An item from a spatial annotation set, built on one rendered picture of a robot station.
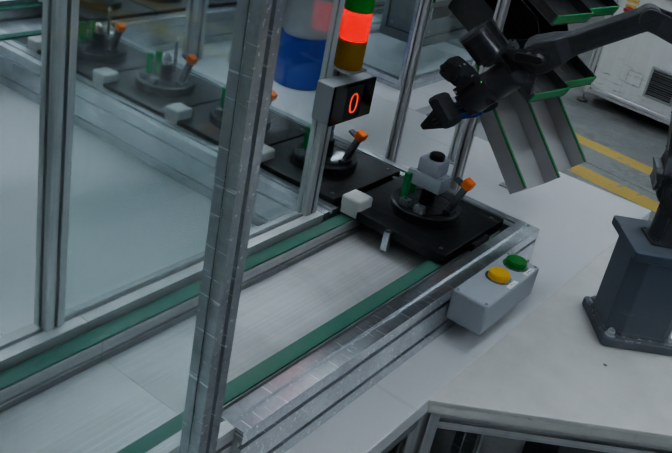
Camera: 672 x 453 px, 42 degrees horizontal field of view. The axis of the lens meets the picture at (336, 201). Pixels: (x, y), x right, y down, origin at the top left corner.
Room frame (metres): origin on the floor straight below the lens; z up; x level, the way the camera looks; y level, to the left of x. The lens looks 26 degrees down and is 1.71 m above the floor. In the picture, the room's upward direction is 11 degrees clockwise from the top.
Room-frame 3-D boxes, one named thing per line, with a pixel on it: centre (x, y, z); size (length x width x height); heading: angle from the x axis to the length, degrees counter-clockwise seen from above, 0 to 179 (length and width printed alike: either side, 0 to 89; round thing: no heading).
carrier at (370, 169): (1.68, 0.04, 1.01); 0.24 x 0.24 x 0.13; 58
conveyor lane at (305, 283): (1.30, 0.01, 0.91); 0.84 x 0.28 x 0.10; 148
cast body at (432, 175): (1.55, -0.16, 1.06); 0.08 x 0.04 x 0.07; 58
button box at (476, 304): (1.35, -0.31, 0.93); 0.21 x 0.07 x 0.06; 148
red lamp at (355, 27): (1.44, 0.03, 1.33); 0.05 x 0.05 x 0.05
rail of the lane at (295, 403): (1.23, -0.16, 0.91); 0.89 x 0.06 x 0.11; 148
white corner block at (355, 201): (1.51, -0.04, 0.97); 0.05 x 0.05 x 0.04; 58
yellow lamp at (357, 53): (1.44, 0.03, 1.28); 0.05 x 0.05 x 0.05
